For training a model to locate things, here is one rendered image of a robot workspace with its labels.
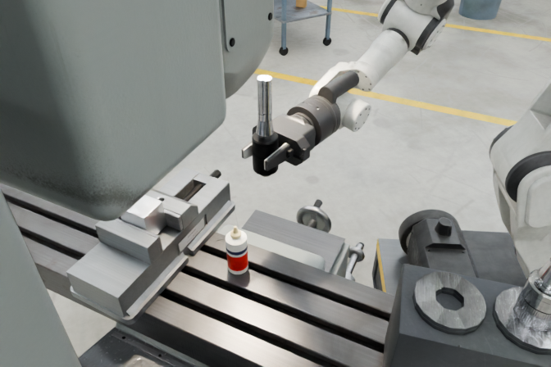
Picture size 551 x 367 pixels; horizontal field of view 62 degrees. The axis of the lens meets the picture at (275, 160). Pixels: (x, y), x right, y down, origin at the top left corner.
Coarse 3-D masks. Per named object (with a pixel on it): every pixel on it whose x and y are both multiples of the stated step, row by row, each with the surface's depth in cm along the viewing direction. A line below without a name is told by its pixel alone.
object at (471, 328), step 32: (416, 288) 61; (448, 288) 61; (480, 288) 62; (512, 288) 61; (416, 320) 58; (448, 320) 57; (480, 320) 57; (512, 320) 57; (384, 352) 73; (416, 352) 58; (448, 352) 56; (480, 352) 55; (512, 352) 55; (544, 352) 54
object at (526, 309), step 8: (520, 296) 56; (528, 296) 54; (520, 304) 56; (528, 304) 54; (536, 304) 53; (544, 304) 53; (520, 312) 56; (528, 312) 55; (536, 312) 54; (544, 312) 53; (520, 320) 56; (528, 320) 55; (536, 320) 54; (544, 320) 54; (536, 328) 55; (544, 328) 55
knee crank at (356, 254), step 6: (360, 246) 149; (348, 252) 147; (354, 252) 146; (360, 252) 146; (354, 258) 145; (360, 258) 146; (348, 264) 143; (354, 264) 144; (348, 270) 141; (348, 276) 137
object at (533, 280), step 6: (534, 270) 55; (528, 276) 55; (534, 276) 54; (528, 282) 54; (534, 282) 54; (540, 282) 54; (528, 288) 54; (534, 288) 53; (540, 288) 53; (546, 288) 53; (534, 294) 53; (540, 294) 52; (546, 294) 52; (540, 300) 53; (546, 300) 52
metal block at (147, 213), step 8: (144, 200) 85; (152, 200) 85; (136, 208) 83; (144, 208) 83; (152, 208) 83; (160, 208) 84; (128, 216) 83; (136, 216) 82; (144, 216) 81; (152, 216) 83; (160, 216) 85; (136, 224) 83; (144, 224) 82; (152, 224) 83; (160, 224) 86; (152, 232) 84
